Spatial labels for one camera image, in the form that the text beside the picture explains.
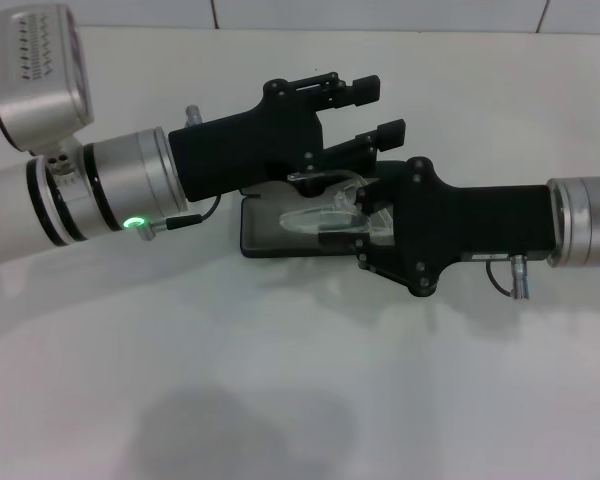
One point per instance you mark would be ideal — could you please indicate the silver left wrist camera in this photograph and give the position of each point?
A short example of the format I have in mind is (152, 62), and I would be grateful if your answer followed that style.
(35, 75)

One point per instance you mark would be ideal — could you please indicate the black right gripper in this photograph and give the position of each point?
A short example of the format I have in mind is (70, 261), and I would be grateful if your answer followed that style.
(480, 225)

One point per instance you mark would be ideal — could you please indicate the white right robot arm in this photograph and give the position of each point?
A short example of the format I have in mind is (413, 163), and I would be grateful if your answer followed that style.
(590, 220)

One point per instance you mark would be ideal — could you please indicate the black glasses case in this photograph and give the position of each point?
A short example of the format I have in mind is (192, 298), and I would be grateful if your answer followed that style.
(260, 235)

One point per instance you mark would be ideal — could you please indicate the clear white glasses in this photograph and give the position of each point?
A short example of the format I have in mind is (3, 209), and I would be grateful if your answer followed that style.
(320, 220)

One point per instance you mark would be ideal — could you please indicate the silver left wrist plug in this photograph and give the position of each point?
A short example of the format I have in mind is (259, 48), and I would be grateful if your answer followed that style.
(194, 114)

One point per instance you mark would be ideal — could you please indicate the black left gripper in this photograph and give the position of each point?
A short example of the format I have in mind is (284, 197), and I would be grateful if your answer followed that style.
(240, 150)

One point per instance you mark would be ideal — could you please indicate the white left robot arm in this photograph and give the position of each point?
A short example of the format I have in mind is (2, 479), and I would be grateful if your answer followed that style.
(10, 210)

